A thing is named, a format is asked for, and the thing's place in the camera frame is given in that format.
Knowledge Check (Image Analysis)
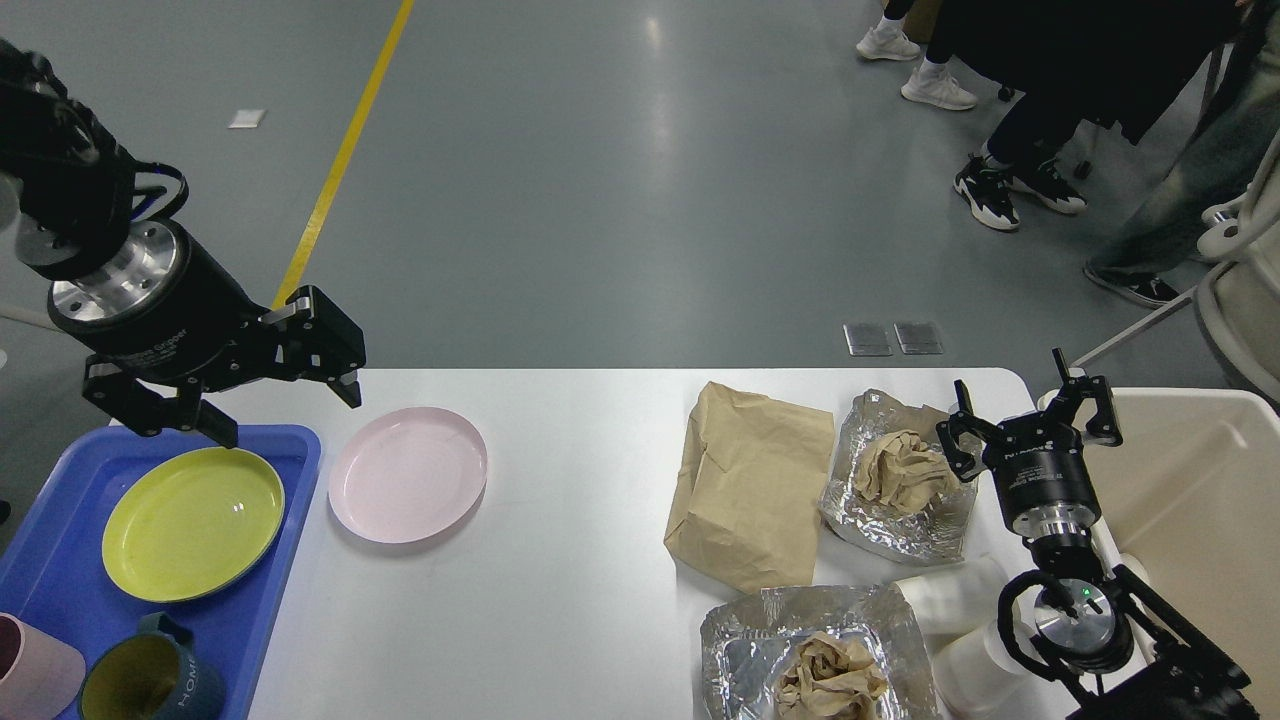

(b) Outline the white chair right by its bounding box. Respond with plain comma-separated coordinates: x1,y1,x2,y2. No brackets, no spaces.
1075,129,1280,406

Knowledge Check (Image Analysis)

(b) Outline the dark green mug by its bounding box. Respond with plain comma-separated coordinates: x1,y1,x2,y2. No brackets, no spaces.
77,612,227,719

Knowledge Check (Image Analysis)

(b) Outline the person in jeans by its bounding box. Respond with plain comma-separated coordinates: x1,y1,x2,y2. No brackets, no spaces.
1083,1,1279,307

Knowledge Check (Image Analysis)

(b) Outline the beige plastic bin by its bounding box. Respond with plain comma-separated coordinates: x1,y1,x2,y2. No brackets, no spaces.
1085,388,1279,719

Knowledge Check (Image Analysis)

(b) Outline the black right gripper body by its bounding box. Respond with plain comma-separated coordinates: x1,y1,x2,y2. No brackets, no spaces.
986,413,1102,541

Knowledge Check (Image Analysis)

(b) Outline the lower crumpled brown paper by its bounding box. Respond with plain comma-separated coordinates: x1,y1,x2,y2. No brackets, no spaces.
774,632,890,719

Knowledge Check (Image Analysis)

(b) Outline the crumpled brown paper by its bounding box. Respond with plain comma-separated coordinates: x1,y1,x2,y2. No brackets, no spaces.
774,632,890,719
854,430,961,515

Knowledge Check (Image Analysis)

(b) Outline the brown paper bag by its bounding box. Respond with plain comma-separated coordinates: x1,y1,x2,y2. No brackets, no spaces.
664,382,835,593

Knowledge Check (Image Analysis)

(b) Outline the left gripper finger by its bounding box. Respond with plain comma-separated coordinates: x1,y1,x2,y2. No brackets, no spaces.
82,357,239,448
262,284,367,407

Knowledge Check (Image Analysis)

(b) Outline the blue plastic tray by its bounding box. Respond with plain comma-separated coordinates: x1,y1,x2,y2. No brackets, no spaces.
1,425,323,719

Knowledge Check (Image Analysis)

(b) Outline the pink cup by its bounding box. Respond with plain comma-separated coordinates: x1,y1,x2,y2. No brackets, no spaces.
1,612,86,719

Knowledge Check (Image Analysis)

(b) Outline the foil sheet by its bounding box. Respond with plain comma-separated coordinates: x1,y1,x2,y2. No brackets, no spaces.
818,388,977,566
700,585,942,719

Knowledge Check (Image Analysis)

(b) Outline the lower white paper cup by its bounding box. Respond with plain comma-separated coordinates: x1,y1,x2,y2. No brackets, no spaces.
931,620,1033,719

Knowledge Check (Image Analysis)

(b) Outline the upper crumpled brown paper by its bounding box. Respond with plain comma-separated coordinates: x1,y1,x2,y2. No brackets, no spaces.
854,430,961,515

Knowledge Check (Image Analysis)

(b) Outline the upper white paper cup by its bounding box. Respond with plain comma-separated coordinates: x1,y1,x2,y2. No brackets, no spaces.
892,553,1012,635

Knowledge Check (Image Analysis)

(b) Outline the lower foil sheet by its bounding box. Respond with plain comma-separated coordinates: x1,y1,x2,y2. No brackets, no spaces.
700,585,942,719

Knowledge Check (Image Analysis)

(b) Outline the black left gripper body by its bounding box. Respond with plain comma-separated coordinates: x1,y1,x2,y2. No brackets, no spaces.
47,220,301,391

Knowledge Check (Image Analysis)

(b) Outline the pink plate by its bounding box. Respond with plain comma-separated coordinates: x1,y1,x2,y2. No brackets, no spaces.
326,407,489,544

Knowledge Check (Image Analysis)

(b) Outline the white paper cup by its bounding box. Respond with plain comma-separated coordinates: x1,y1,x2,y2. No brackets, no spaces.
892,553,1012,635
931,620,1033,719

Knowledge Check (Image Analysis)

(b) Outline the yellow plate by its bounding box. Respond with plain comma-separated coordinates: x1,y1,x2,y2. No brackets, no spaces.
101,447,285,603

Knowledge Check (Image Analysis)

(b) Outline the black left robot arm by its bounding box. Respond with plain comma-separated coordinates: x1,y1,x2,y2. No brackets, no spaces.
1,44,367,448

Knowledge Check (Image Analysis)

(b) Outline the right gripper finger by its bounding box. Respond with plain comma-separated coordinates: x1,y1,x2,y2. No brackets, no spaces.
1044,347,1123,446
936,379,1004,483

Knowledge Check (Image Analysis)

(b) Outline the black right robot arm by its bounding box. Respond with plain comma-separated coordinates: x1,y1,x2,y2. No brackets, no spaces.
936,348,1260,719

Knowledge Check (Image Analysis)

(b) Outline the person with white sneakers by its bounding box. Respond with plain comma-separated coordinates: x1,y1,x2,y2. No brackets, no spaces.
856,0,979,111

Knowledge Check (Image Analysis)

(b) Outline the upper foil sheet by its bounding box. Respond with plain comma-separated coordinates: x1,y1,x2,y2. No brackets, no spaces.
818,388,977,566

